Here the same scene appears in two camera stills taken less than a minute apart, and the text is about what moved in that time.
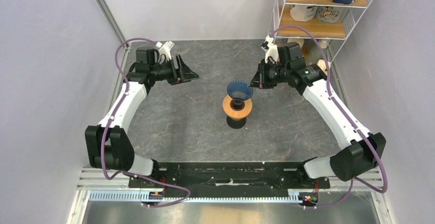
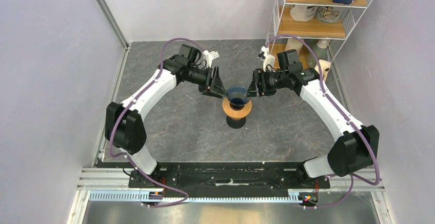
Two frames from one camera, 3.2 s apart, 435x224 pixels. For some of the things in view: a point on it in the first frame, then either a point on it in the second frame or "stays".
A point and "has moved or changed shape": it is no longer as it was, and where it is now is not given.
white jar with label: x=302 y=13 stays
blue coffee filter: x=239 y=90 has moved or changed shape
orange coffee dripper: x=236 y=111 stays
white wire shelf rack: x=318 y=8 stays
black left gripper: x=181 y=75 → x=219 y=90
